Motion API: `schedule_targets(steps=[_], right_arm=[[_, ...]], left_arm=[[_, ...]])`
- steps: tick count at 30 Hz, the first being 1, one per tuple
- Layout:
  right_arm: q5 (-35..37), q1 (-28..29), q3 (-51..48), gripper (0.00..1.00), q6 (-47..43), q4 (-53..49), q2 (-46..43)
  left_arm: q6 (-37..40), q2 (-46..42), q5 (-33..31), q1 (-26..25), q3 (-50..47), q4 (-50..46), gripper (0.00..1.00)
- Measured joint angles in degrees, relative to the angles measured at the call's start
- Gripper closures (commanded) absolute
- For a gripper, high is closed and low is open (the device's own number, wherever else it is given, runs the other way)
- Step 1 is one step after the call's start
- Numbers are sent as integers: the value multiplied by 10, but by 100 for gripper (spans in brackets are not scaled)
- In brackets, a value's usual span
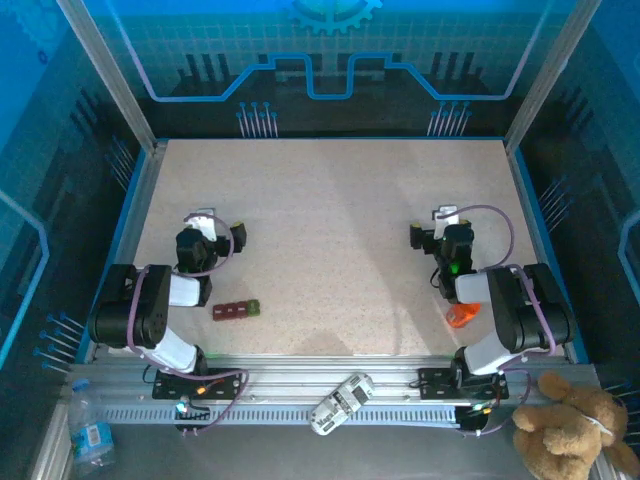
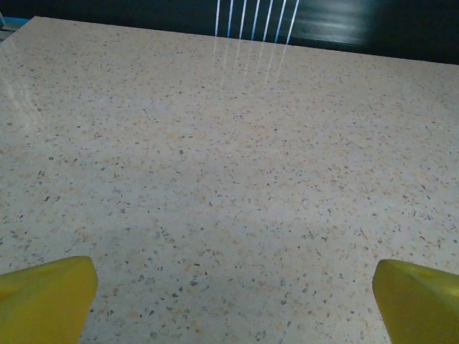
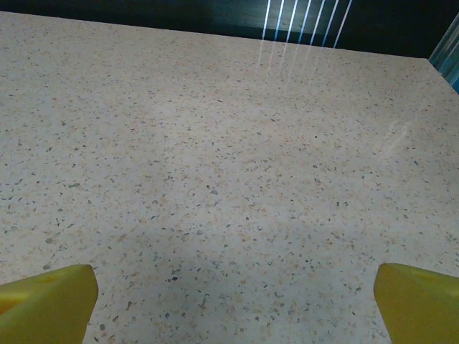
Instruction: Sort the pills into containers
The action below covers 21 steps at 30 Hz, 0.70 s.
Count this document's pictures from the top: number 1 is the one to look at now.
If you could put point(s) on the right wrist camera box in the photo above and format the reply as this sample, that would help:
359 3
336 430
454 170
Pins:
445 217

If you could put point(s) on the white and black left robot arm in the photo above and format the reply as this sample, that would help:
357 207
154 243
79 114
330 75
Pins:
120 310

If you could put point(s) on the aluminium frame post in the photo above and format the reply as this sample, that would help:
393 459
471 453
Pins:
120 85
549 75

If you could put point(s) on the aluminium frame beam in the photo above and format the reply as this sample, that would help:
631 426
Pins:
50 450

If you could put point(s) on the red and green pill organizer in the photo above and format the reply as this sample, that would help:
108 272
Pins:
235 310

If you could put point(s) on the black base electronics module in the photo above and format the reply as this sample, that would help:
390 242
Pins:
472 425
192 426

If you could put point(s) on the white printed crumpled packet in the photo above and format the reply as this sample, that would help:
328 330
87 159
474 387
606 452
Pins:
342 405

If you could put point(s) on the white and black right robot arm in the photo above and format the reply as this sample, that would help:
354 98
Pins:
530 320

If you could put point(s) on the orange pill bottle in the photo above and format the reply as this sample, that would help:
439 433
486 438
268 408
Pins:
456 317

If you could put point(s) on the brown teddy bear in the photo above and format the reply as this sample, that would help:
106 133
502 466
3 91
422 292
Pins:
565 430

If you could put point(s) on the clear plastic water bottle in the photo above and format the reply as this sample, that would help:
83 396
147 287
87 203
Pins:
92 440

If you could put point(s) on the orange bottle cap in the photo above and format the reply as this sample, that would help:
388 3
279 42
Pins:
473 309

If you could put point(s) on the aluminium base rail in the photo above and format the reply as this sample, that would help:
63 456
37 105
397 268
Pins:
300 369

